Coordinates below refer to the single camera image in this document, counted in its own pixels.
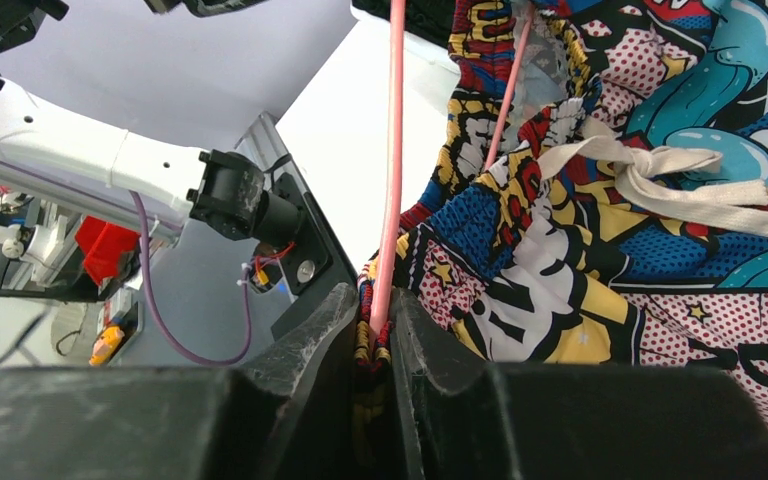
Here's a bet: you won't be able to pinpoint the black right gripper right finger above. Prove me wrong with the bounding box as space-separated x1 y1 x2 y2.
390 289 768 479

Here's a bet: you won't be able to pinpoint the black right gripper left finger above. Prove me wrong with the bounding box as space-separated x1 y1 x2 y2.
0 283 359 479

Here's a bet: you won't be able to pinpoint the comic print shorts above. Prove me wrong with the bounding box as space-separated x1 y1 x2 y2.
392 1 768 427

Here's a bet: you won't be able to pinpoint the black shorts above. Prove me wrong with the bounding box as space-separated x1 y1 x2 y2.
350 0 456 48

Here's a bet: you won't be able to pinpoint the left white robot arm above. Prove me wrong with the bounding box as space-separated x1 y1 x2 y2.
0 76 304 246

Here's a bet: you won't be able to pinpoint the white perforated plastic basket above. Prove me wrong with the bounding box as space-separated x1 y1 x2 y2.
347 3 459 124

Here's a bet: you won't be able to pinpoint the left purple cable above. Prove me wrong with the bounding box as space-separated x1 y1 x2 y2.
128 190 256 369

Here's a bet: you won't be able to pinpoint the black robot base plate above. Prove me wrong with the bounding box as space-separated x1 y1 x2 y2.
236 112 355 339

